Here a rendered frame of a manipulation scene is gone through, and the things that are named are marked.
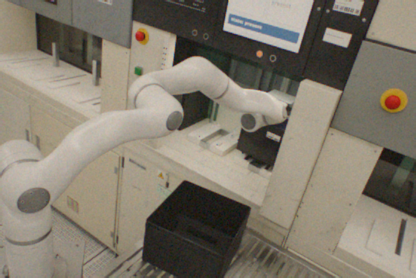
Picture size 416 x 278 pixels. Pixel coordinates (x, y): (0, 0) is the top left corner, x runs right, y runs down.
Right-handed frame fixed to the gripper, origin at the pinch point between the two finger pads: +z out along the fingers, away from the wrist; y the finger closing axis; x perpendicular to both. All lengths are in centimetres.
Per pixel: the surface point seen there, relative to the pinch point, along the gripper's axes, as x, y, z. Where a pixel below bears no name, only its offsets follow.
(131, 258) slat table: -44, -12, -74
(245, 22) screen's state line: 32.3, -10.5, -29.7
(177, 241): -27, 3, -71
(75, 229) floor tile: -119, -97, -30
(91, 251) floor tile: -119, -76, -36
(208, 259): -29, 13, -70
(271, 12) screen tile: 37.6, -2.4, -29.7
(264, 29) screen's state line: 31.9, -3.4, -29.7
